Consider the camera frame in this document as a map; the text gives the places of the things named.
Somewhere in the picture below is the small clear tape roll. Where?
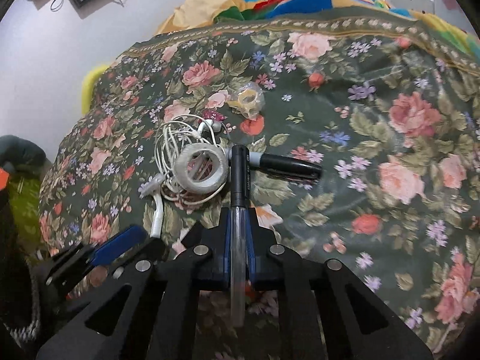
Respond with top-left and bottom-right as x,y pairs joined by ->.
227,84 -> 265,119

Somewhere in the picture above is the grey cushion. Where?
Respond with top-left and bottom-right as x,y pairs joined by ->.
0,135 -> 52,176

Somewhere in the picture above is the grey marker with black cap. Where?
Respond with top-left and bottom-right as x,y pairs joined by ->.
225,149 -> 323,181

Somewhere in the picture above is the yellow padded bed rail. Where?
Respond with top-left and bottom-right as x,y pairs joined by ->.
80,65 -> 110,118

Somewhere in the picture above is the tangled white earphone cable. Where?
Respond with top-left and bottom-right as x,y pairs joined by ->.
139,114 -> 232,239

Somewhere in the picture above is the clear pen with black cap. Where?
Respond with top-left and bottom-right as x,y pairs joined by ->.
229,145 -> 251,328

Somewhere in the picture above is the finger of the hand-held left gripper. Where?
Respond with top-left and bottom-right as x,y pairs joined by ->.
44,226 -> 149,297
120,237 -> 167,269

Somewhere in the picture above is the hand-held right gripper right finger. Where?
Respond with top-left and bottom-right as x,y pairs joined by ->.
245,208 -> 436,360

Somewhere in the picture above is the green plastic bag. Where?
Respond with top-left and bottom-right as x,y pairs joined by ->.
7,177 -> 46,249

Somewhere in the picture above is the floral green bedsheet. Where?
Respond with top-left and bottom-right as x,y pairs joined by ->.
37,7 -> 480,360

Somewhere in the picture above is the white tape roll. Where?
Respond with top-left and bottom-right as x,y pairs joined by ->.
174,144 -> 230,195

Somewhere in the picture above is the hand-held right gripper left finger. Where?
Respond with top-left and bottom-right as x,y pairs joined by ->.
35,208 -> 231,360

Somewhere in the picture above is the colourful patchwork blanket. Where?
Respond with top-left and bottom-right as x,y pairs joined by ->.
155,0 -> 480,58

